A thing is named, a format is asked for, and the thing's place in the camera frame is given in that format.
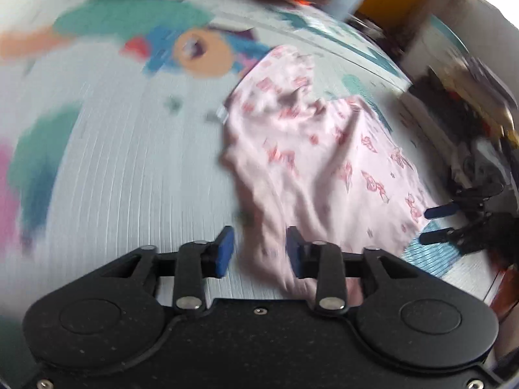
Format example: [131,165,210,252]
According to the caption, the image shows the colourful printed blanket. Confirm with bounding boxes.
[0,0,500,306]

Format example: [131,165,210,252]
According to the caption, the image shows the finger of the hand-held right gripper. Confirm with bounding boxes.
[418,214,494,254]
[423,182,506,220]

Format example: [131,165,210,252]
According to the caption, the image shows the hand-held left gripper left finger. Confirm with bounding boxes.
[100,226,236,317]

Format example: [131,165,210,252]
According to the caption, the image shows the pink printed garment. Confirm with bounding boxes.
[219,44,442,306]

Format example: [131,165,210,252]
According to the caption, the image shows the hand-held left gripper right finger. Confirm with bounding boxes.
[285,226,421,317]

